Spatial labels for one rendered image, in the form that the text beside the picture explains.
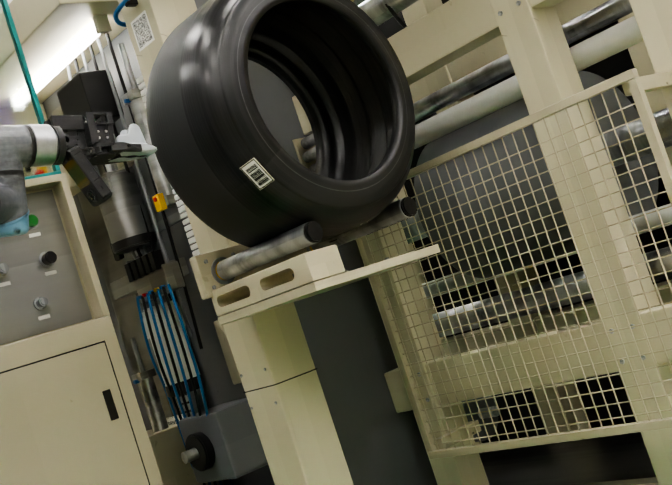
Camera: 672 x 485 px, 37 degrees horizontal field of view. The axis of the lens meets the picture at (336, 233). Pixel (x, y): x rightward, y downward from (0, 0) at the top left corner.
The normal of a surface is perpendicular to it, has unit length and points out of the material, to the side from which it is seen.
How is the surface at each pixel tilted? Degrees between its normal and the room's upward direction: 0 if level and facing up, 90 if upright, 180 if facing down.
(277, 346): 90
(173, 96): 78
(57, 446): 90
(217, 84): 83
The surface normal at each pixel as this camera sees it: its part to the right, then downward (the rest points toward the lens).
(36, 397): 0.61, -0.26
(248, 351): -0.72, 0.20
